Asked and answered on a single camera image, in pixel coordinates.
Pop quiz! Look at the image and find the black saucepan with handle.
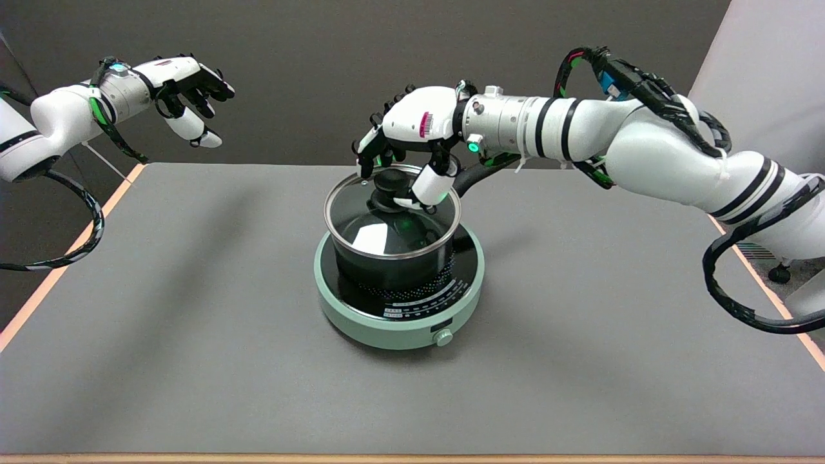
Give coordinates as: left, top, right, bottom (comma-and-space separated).
329, 153, 520, 295

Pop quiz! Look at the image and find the green round induction cooker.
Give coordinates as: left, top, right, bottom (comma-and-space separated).
313, 222, 486, 351

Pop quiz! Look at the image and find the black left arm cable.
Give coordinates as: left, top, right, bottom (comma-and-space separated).
0, 164, 106, 272

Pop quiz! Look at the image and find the black green wrist cable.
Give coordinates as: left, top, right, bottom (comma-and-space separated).
89, 57, 150, 164

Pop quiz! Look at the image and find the glass pot lid black knob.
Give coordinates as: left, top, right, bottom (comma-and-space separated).
323, 164, 463, 260

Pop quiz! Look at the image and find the grey table mat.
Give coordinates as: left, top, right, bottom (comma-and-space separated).
0, 162, 825, 457

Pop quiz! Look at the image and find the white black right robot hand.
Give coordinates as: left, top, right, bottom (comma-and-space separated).
353, 84, 465, 214

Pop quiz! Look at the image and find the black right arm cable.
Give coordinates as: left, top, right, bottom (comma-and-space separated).
557, 46, 825, 335

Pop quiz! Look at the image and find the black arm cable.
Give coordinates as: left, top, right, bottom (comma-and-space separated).
0, 164, 106, 272
557, 46, 825, 335

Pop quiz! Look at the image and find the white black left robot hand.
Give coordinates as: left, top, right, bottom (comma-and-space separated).
152, 55, 237, 150

